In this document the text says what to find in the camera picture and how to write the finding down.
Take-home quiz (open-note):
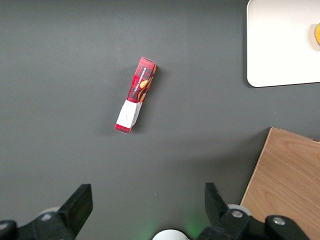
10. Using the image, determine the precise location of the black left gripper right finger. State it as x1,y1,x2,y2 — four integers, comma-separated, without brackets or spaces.
197,182,311,240

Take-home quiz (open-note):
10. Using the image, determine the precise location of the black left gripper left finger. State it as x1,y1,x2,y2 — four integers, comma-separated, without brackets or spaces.
0,183,94,240

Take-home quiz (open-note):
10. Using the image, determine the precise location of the red cookie box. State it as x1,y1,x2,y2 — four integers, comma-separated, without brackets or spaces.
114,56,159,135

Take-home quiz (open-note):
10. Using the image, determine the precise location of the white plastic tray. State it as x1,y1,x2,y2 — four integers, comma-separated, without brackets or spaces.
246,0,320,88

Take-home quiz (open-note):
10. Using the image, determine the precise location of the wooden drawer cabinet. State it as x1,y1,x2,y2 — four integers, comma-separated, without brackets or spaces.
239,127,320,240

